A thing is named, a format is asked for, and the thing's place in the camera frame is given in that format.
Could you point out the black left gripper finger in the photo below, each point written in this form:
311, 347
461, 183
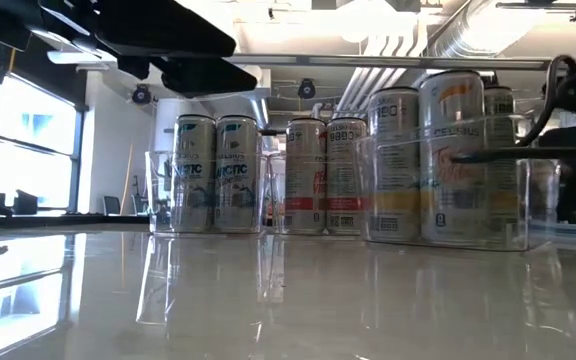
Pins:
208, 77
168, 35

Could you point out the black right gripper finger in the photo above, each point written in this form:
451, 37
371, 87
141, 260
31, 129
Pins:
508, 156

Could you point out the clear plastic bin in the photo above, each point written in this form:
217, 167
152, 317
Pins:
160, 200
275, 210
538, 210

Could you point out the Celsius Arctic Vibe can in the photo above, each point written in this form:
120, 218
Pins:
237, 185
195, 185

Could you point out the Celsius Peach Vibe can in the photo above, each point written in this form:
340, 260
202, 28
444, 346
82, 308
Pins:
305, 185
346, 185

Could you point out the grey horizontal overhead beam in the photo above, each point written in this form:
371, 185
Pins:
318, 61

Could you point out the large bright window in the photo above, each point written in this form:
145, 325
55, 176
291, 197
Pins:
33, 150

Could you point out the white ceiling pipes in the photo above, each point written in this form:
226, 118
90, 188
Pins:
368, 85

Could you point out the dark office chair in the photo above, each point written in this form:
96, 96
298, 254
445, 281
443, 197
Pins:
111, 205

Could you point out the small black box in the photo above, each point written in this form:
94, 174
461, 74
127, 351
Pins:
25, 204

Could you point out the white ceiling duct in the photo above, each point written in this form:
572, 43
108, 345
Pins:
264, 80

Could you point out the black round ceiling camera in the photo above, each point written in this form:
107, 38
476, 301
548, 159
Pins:
141, 94
306, 89

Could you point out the silver round air duct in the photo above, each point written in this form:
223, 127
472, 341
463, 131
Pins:
458, 35

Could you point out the black metal table frame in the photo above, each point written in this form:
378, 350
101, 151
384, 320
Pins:
68, 219

